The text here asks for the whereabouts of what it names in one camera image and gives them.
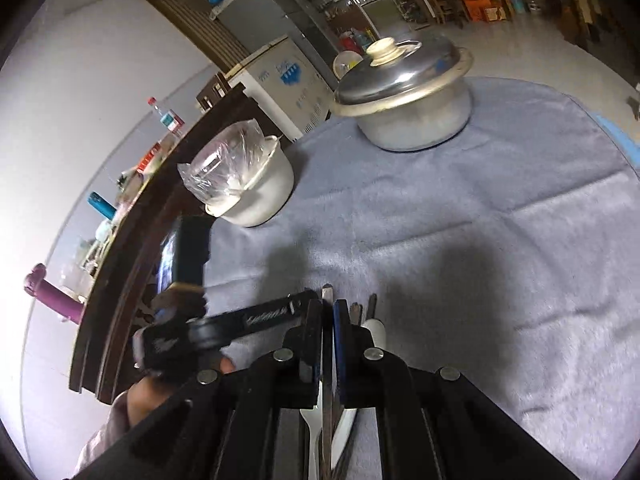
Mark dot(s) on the clear plastic water bottle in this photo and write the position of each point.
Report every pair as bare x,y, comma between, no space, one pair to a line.
167,117

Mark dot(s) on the grey refrigerator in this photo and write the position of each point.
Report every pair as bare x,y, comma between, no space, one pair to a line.
256,23

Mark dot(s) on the person's left hand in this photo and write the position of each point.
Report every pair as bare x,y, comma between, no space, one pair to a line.
145,396

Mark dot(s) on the white chest freezer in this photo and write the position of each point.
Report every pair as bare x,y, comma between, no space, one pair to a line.
286,86

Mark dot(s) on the white plastic spoon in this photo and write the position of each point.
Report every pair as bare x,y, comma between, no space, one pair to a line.
313,419
348,417

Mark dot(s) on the grey table cloth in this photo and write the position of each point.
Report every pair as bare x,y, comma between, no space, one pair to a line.
509,252

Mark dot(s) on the small white floor fan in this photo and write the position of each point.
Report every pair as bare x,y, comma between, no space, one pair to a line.
344,62

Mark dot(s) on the aluminium pot with lid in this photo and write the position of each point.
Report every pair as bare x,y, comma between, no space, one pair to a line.
408,95

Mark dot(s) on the white bowl with plastic bag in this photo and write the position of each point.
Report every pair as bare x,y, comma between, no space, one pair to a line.
241,176

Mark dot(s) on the blue under cloth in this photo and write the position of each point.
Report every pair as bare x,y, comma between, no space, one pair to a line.
630,148

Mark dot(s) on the purple thermos bottle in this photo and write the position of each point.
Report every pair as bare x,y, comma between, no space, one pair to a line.
37,286

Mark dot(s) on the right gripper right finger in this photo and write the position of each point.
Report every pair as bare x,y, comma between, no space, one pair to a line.
360,366

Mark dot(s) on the dark carved wooden table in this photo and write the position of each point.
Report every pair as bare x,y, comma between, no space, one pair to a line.
98,360

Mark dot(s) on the blue thermos bottle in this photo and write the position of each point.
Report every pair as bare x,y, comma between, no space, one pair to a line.
102,206

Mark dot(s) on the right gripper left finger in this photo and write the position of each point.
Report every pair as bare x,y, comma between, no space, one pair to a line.
301,374

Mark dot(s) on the dark metal chopstick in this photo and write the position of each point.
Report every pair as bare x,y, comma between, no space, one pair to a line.
327,297

